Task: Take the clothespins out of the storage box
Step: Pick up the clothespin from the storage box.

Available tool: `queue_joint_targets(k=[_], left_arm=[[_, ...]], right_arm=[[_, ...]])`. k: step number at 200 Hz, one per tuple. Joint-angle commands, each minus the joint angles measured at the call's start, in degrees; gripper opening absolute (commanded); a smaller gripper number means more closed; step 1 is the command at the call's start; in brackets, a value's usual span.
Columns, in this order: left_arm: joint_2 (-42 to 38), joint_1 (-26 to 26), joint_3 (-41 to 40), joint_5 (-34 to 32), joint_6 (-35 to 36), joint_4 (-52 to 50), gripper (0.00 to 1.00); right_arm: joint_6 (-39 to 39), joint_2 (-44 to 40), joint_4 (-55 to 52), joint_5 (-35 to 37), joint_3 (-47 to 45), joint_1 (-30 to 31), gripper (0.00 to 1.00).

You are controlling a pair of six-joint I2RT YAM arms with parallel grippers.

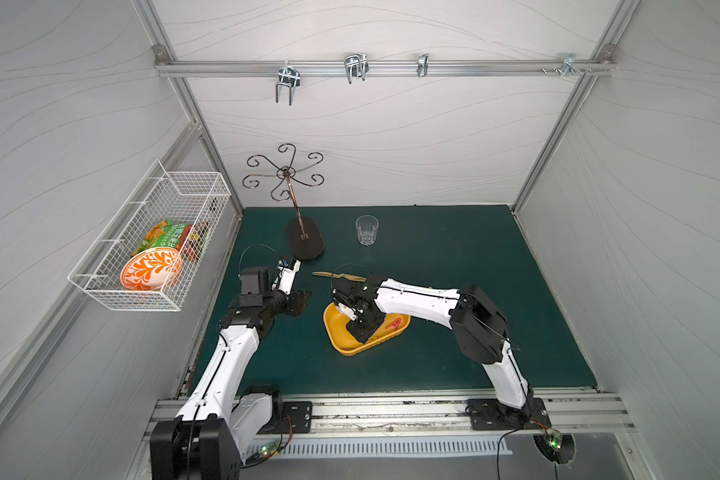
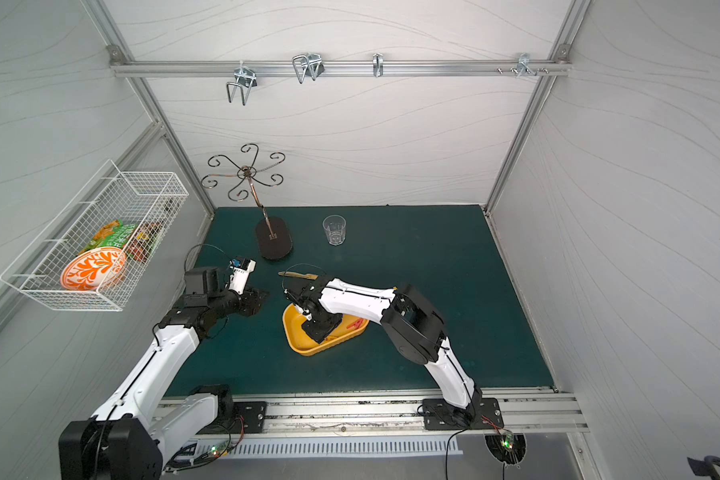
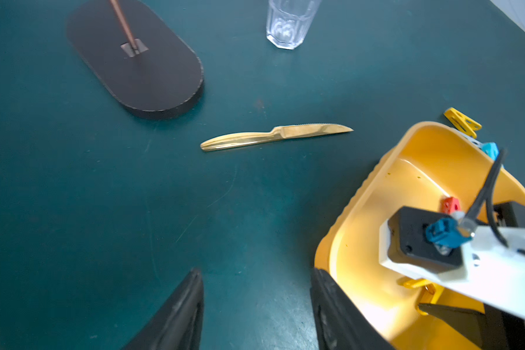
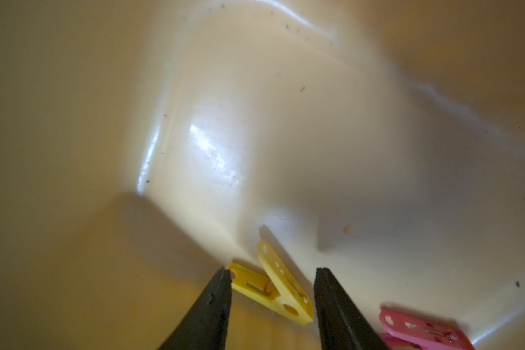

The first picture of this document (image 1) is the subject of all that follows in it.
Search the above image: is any red clothespin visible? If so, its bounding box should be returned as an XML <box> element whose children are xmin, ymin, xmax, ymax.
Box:
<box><xmin>385</xmin><ymin>318</ymin><xmax>403</xmax><ymax>331</ymax></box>

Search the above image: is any yellow plastic storage box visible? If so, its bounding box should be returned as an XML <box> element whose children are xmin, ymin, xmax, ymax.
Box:
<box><xmin>322</xmin><ymin>301</ymin><xmax>412</xmax><ymax>358</ymax></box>

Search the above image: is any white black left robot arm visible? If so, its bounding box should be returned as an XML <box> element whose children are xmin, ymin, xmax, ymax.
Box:
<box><xmin>149</xmin><ymin>258</ymin><xmax>310</xmax><ymax>479</ymax></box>

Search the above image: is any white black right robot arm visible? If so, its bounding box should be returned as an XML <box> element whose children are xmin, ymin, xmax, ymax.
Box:
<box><xmin>331</xmin><ymin>276</ymin><xmax>533</xmax><ymax>429</ymax></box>

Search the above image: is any dark oval stand with copper rod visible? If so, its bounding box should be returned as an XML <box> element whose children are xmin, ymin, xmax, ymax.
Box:
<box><xmin>242</xmin><ymin>142</ymin><xmax>325</xmax><ymax>261</ymax></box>

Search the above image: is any clear drinking glass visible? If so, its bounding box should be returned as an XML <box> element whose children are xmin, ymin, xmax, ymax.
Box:
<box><xmin>355</xmin><ymin>215</ymin><xmax>379</xmax><ymax>246</ymax></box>

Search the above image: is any green snack packet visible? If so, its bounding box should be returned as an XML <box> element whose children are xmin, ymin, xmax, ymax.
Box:
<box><xmin>132</xmin><ymin>220</ymin><xmax>210</xmax><ymax>261</ymax></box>

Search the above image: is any orange patterned bowl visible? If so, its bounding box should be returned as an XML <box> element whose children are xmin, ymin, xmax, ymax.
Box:
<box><xmin>119</xmin><ymin>247</ymin><xmax>183</xmax><ymax>291</ymax></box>

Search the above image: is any metal double hook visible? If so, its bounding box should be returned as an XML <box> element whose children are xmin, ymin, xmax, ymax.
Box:
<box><xmin>275</xmin><ymin>65</ymin><xmax>301</xmax><ymax>106</ymax></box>

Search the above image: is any metal loop hook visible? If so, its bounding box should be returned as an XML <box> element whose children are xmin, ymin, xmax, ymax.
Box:
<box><xmin>343</xmin><ymin>53</ymin><xmax>369</xmax><ymax>84</ymax></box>

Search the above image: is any small metal hook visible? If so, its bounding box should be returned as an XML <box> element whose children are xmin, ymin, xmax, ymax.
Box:
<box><xmin>416</xmin><ymin>53</ymin><xmax>429</xmax><ymax>78</ymax></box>

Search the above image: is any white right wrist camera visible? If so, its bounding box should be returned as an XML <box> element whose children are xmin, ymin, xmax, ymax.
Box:
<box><xmin>335</xmin><ymin>303</ymin><xmax>357</xmax><ymax>321</ymax></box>

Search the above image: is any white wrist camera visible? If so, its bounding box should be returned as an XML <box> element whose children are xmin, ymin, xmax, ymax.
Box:
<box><xmin>335</xmin><ymin>303</ymin><xmax>357</xmax><ymax>321</ymax></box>
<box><xmin>276</xmin><ymin>258</ymin><xmax>301</xmax><ymax>296</ymax></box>

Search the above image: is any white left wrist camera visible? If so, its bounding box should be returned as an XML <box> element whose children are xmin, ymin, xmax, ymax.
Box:
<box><xmin>276</xmin><ymin>258</ymin><xmax>301</xmax><ymax>296</ymax></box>

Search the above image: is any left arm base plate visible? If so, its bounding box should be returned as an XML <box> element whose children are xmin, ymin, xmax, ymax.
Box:
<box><xmin>258</xmin><ymin>401</ymin><xmax>313</xmax><ymax>435</ymax></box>

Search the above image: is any white wire wall basket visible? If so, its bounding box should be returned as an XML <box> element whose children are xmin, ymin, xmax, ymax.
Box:
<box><xmin>68</xmin><ymin>160</ymin><xmax>230</xmax><ymax>312</ymax></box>

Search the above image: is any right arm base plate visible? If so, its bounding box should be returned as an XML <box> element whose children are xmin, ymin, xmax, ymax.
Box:
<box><xmin>465</xmin><ymin>398</ymin><xmax>552</xmax><ymax>431</ymax></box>

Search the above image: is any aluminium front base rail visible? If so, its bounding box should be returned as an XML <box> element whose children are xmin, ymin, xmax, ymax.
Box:
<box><xmin>146</xmin><ymin>388</ymin><xmax>637</xmax><ymax>442</ymax></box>

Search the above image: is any aluminium top rail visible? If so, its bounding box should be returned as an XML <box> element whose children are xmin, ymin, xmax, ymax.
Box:
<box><xmin>155</xmin><ymin>45</ymin><xmax>618</xmax><ymax>80</ymax></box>

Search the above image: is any metal bracket hook right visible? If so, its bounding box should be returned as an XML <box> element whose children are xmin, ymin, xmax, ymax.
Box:
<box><xmin>539</xmin><ymin>53</ymin><xmax>594</xmax><ymax>78</ymax></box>

